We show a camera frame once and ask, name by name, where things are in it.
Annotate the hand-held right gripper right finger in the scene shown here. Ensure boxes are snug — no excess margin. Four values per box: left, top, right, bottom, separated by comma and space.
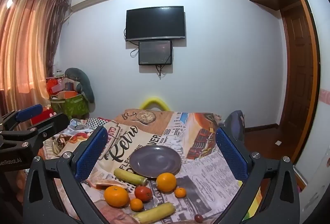
216, 127, 301, 224

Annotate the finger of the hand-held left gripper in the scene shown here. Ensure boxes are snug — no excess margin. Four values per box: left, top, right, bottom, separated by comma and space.
25, 113, 70, 155
0, 104, 44, 132

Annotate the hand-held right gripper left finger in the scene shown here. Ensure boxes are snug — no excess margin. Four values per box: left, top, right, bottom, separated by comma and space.
23, 126, 109, 224

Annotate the yellow-green cucumber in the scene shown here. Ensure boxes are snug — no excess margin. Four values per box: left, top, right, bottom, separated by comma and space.
114, 168, 147, 186

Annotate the large orange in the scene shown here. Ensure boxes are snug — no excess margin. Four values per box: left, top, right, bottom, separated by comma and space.
156, 172, 177, 193
104, 185, 129, 207

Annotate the dark round plate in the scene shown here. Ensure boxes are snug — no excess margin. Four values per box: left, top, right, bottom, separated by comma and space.
129, 146, 182, 179

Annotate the red tomato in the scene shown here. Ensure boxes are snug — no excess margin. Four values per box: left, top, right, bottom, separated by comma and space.
134, 185, 153, 202

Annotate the pale yellow cucumber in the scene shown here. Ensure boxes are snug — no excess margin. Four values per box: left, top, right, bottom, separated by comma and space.
133, 202, 176, 224

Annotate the red flat box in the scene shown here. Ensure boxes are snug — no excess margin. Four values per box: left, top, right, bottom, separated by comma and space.
31, 108, 57, 124

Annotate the blue chair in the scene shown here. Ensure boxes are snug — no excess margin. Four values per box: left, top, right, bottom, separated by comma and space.
224, 110, 245, 142

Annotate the printed tablecloth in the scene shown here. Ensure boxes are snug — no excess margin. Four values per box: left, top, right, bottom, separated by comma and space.
42, 109, 261, 224

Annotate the pile of red boxes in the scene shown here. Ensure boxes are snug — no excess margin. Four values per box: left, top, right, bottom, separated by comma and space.
46, 77, 78, 100

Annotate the orange curtain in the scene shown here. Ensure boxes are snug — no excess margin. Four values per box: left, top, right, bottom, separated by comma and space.
0, 0, 61, 116

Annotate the yellow chair back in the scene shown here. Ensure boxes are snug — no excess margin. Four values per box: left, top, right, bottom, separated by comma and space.
139, 96, 171, 111

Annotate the brown patterned curtain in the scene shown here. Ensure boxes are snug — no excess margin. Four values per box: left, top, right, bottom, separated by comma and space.
46, 0, 71, 77

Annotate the wooden door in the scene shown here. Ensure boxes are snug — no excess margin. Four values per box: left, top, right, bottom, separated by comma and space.
280, 5, 321, 161

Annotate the white monitor cable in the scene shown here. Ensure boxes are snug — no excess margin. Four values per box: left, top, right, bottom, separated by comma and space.
130, 42, 140, 58

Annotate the black monitor cable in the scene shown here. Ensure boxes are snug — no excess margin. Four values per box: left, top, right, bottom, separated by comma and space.
155, 64, 169, 79

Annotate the small black wall monitor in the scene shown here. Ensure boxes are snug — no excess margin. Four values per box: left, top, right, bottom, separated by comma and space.
138, 40, 173, 66

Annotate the wall-mounted black television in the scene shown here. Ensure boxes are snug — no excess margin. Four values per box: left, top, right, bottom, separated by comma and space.
125, 6, 186, 42

